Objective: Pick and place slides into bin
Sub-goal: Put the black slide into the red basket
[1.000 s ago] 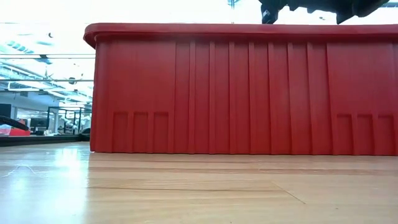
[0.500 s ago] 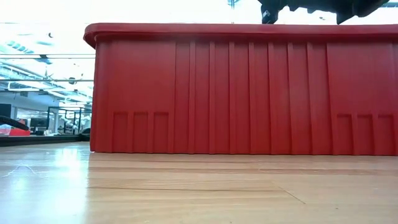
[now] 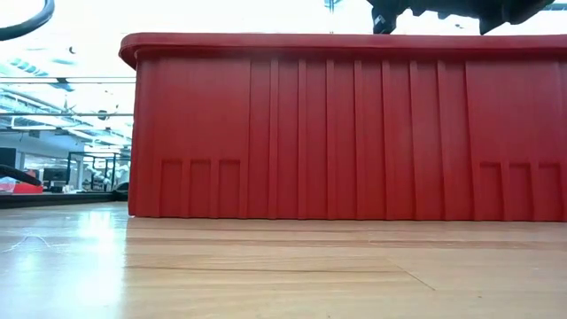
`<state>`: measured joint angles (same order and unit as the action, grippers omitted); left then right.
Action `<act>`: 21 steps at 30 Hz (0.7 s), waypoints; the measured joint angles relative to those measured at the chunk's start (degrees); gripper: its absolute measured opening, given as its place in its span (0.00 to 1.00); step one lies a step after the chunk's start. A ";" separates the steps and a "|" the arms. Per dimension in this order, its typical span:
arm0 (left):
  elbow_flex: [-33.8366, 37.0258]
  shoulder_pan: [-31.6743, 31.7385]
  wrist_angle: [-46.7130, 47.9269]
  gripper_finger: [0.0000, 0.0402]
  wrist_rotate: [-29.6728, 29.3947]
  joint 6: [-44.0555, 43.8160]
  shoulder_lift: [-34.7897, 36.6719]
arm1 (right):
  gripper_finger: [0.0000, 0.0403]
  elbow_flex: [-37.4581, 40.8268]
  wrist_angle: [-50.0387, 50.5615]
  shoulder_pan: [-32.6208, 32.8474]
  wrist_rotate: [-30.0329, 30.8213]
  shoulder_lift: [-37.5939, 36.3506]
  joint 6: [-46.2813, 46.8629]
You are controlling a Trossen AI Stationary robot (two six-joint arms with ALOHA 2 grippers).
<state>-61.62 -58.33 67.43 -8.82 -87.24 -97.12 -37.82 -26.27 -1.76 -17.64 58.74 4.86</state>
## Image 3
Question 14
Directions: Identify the black background rig frame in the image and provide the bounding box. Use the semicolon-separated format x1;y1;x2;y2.
66;151;133;192

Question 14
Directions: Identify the black aluminium frame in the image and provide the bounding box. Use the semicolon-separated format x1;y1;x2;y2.
0;191;130;210

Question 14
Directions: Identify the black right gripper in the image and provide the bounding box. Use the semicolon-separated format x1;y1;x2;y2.
366;0;555;35

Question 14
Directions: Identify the red plastic bin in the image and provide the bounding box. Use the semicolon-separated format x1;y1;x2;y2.
118;31;567;222

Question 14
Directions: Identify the red roller cart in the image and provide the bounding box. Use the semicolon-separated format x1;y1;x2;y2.
0;164;44;195

